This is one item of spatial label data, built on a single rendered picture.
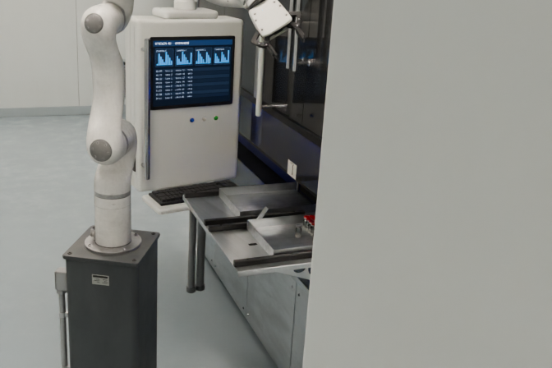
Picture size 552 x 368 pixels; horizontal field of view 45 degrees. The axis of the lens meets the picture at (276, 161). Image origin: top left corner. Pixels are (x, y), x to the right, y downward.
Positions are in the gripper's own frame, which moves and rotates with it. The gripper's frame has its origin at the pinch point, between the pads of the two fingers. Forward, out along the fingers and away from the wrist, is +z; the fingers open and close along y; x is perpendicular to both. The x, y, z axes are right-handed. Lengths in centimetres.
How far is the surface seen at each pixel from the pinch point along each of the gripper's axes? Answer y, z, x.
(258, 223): -36, 29, 60
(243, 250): -44, 37, 44
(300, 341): -47, 73, 98
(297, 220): -23, 35, 67
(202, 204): -51, 8, 76
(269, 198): -27, 19, 88
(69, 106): -152, -258, 489
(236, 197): -38, 12, 85
